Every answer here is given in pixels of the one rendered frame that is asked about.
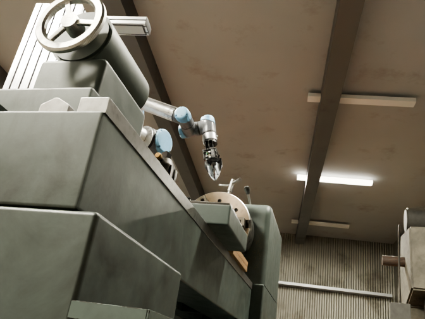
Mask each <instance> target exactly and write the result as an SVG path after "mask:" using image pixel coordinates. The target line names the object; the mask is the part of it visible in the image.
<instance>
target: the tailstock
mask: <svg viewBox="0 0 425 319"><path fill-rule="evenodd" d="M75 3H87V4H89V5H91V6H93V7H94V9H95V12H90V13H81V14H79V15H77V14H76V13H73V12H72V7H71V5H72V4H75ZM63 8H65V9H66V14H65V15H64V16H63V17H62V18H61V20H60V24H61V26H60V27H59V28H58V29H57V30H56V31H55V32H53V33H52V34H51V35H50V36H49V37H47V26H48V24H49V22H50V20H51V19H52V17H53V16H54V15H55V14H56V13H57V12H59V11H60V10H62V9H63ZM35 36H36V39H37V42H38V43H39V44H40V45H41V46H42V47H43V48H44V49H45V50H46V51H49V52H51V53H53V55H54V57H55V58H56V59H57V61H45V62H43V64H42V65H41V68H40V70H39V74H38V76H37V79H36V81H35V84H34V88H33V89H0V105H2V106H3V107H4V108H6V109H7V110H8V111H39V108H40V106H41V104H44V103H46V102H48V101H50V100H52V99H54V98H60V99H61V100H63V101H64V102H66V103H68V104H69V105H70V106H71V107H72V108H73V109H74V110H75V111H77V110H78V107H79V104H80V100H81V98H82V97H110V98H111V100H112V101H113V102H114V104H115V105H116V106H117V108H118V109H119V110H120V111H121V113H122V114H123V116H124V117H125V118H126V119H127V120H128V122H129V123H130V125H131V126H132V127H133V128H134V130H135V131H136V133H138V135H139V136H140V135H141V132H142V127H143V124H144V118H145V116H144V114H143V112H142V110H141V108H142V107H143V106H144V104H145V103H146V101H147V99H148V97H149V84H148V83H147V81H146V79H145V77H144V76H143V74H142V72H141V71H140V69H139V68H138V66H137V64H136V62H135V61H134V59H133V58H132V56H131V54H130V53H129V51H128V49H127V48H126V46H125V44H124V43H123V41H122V39H121V38H120V36H119V35H118V33H117V31H116V29H115V28H114V26H113V24H112V23H111V21H110V20H109V18H108V17H107V16H106V8H105V5H104V4H103V2H102V1H101V0H55V1H54V2H53V3H51V4H50V5H49V6H48V7H47V8H46V9H45V10H44V11H43V12H42V14H41V15H40V17H39V19H38V21H37V24H36V28H35Z"/></svg>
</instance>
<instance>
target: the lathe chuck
mask: <svg viewBox="0 0 425 319"><path fill-rule="evenodd" d="M205 196H206V198H207V200H208V201H209V202H219V203H230V204H231V206H232V208H233V209H234V211H235V213H236V214H237V216H238V217H244V218H245V220H249V221H250V228H244V230H245V233H246V234H247V246H246V249H247V248H248V246H249V244H250V242H251V240H252V235H253V223H252V219H251V217H250V214H249V212H248V210H247V208H246V206H245V205H244V203H243V202H242V201H241V200H239V198H237V197H236V196H234V195H232V194H229V193H227V192H210V193H208V194H205Z"/></svg>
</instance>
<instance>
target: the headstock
mask: <svg viewBox="0 0 425 319"><path fill-rule="evenodd" d="M245 206H246V208H247V210H248V212H249V214H250V217H251V219H252V221H253V224H254V239H255V240H254V239H253V241H252V245H251V247H250V248H249V250H248V251H247V252H246V254H245V255H244V257H245V259H246V260H247V262H248V265H247V272H244V273H245V274H246V276H248V278H249V279H250V281H251V282H252V283H253V284H263V285H264V286H265V288H266V289H267V291H268V292H269V294H270V295H271V297H272V298H273V300H274V301H275V303H276V304H277V299H278V283H279V274H280V258H281V242H282V239H281V235H280V231H279V229H278V226H277V223H276V220H275V217H274V214H273V210H272V208H271V207H270V206H266V205H254V204H245ZM258 236H259V237H258ZM256 243H257V244H256ZM258 251H259V252H258ZM254 252H255V253H254ZM262 252H263V253H262Z"/></svg>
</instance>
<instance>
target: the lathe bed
mask: <svg viewBox="0 0 425 319"><path fill-rule="evenodd" d="M0 206H11V207H21V208H40V209H51V210H70V211H89V212H96V213H99V214H100V215H102V216H103V217H104V218H105V219H107V220H109V221H110V222H111V223H112V224H114V225H115V226H117V227H118V228H119V229H121V230H122V231H124V232H125V233H126V234H128V235H129V236H130V237H131V238H133V239H135V240H136V241H137V242H138V243H140V244H141V245H143V246H144V247H145V248H147V249H148V250H149V251H150V252H152V253H154V254H155V255H156V256H157V257H159V258H160V259H162V260H163V261H164V262H166V263H167V264H169V266H171V267H173V268H174V269H175V270H176V271H178V272H180V274H181V278H180V285H179V290H178V297H177V302H176V309H175V315H176V316H179V317H181V318H186V319H249V309H250V297H251V289H252V282H251V281H250V279H249V278H248V276H246V274H245V273H244V271H243V270H242V269H241V268H240V266H239V265H238V263H237V262H236V261H235V260H234V259H233V257H232V256H231V254H230V253H229V252H228V251H227V249H226V248H225V247H224V245H223V244H222V243H221V241H220V240H219V239H218V238H217V237H216V235H215V234H214V232H213V231H212V230H211V229H210V227H209V226H208V224H207V223H206V222H205V221H204V219H203V218H202V217H201V216H200V215H199V213H198V212H197V210H196V209H195V208H194V207H193V205H192V204H191V202H190V201H189V200H188V199H187V197H186V196H185V195H184V193H183V192H182V191H181V190H180V188H179V187H178V186H177V184H176V183H175V182H174V180H173V179H172V178H171V177H170V175H169V174H168V172H167V171H166V170H165V169H164V167H163V166H162V165H161V164H160V162H159V161H158V160H157V158H156V157H155V156H154V155H153V153H152V152H151V150H150V149H149V148H148V147H147V145H146V144H145V143H144V141H143V140H142V139H141V138H140V136H139V135H138V133H136V131H135V130H134V128H133V127H132V126H131V125H130V123H129V122H128V120H127V119H126V118H125V117H124V116H123V114H122V113H121V111H120V110H119V109H118V108H117V106H116V105H115V104H114V102H113V101H112V100H111V98H110V97H82V98H81V100H80V104H79V107H78V110H77V111H75V110H74V109H73V108H72V107H71V106H70V105H69V104H68V103H66V102H64V101H63V100H61V99H60V98H54V99H52V100H50V101H48V102H46V103H44V104H41V106H40V108H39V111H8V110H7V109H6V108H4V107H3V106H2V105H0Z"/></svg>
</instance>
